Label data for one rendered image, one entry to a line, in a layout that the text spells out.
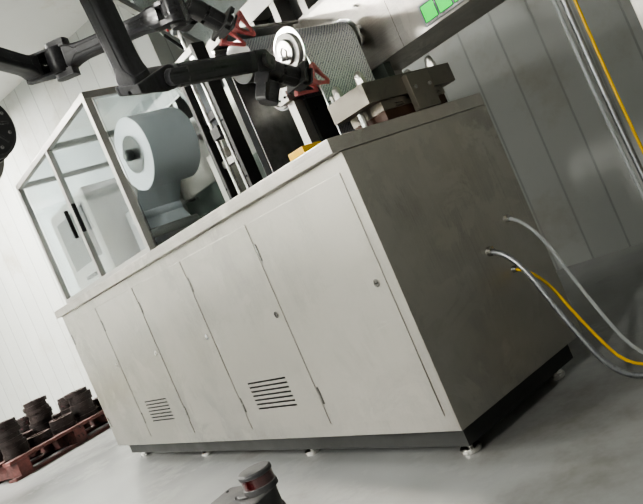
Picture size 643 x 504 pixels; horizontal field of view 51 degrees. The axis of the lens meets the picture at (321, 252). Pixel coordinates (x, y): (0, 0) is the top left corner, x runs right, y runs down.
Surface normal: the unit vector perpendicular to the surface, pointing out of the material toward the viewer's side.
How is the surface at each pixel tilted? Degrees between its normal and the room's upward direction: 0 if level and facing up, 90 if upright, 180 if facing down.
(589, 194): 90
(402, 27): 90
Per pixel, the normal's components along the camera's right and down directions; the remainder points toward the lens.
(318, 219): -0.72, 0.32
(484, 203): 0.58, -0.24
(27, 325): -0.52, 0.24
